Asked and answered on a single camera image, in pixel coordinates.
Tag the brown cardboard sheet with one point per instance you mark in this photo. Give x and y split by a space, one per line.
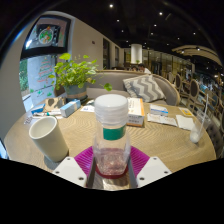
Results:
55 103

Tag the white paper sheet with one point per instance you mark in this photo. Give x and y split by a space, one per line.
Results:
161 120

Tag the colourful window poster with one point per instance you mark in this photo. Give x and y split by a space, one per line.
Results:
48 33

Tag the clear plastic bottle white cap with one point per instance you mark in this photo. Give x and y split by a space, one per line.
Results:
111 146

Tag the grey curved sofa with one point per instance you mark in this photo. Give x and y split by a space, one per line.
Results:
113 80

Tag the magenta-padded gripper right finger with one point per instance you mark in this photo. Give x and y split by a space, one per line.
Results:
153 170

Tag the white napkin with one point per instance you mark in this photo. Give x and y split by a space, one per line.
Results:
185 122

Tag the yellow card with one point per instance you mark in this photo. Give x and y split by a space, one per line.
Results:
185 111

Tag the clear plastic cup with straw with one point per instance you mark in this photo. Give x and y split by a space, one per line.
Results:
196 133

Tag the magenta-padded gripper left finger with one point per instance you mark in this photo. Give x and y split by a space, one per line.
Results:
70 170

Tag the small white blue box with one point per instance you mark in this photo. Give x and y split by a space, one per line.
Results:
158 110

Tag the group of wooden chairs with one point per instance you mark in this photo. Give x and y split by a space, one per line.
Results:
193 90

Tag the green potted plant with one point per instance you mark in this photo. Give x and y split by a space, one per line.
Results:
75 73

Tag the small light blue box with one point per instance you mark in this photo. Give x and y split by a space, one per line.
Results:
70 108

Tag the printed white leaflet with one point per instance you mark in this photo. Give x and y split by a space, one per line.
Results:
87 108

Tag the person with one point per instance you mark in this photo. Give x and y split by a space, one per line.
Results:
144 69

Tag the group of ceiling lights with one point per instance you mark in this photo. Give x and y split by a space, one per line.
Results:
160 13

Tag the white orange cardboard box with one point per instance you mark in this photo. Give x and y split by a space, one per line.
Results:
136 113

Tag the blue white card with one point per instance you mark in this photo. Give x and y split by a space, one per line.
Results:
37 109

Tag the white ceramic cup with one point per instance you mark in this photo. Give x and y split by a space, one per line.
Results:
50 140

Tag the grey white chevron pillow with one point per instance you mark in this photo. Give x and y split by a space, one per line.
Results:
145 88

